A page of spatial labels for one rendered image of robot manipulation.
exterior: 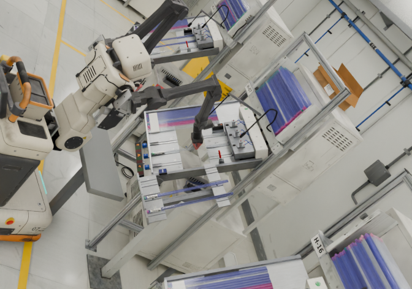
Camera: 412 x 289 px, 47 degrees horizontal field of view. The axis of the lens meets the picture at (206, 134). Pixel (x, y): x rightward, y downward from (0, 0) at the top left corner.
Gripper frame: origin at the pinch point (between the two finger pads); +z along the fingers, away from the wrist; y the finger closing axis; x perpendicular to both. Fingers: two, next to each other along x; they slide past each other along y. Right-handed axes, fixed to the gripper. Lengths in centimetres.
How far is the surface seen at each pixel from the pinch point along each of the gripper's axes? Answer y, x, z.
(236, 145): -9.2, -24.9, -7.6
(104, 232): -24, 64, 47
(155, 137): 17.9, 25.5, 3.4
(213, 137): 9.5, -13.1, -0.5
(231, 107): 41, -33, -2
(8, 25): 199, 145, 2
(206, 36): 139, -32, -11
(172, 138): 14.6, 14.1, 2.3
